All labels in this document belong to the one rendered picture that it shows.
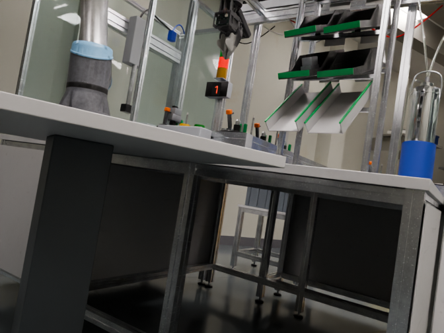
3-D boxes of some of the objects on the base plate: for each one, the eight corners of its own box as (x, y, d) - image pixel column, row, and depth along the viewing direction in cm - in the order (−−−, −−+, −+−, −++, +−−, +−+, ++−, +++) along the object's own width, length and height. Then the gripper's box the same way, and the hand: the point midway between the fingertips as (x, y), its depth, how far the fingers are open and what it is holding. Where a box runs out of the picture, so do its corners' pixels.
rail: (242, 160, 131) (247, 130, 131) (82, 143, 179) (86, 121, 180) (250, 163, 135) (254, 133, 136) (92, 145, 184) (96, 123, 185)
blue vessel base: (428, 197, 178) (435, 141, 179) (392, 193, 187) (400, 139, 188) (431, 199, 191) (437, 147, 192) (397, 195, 200) (404, 145, 201)
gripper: (215, -4, 135) (205, 53, 134) (236, -8, 130) (226, 51, 129) (227, 7, 142) (219, 62, 141) (248, 4, 137) (239, 61, 136)
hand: (227, 57), depth 137 cm, fingers closed
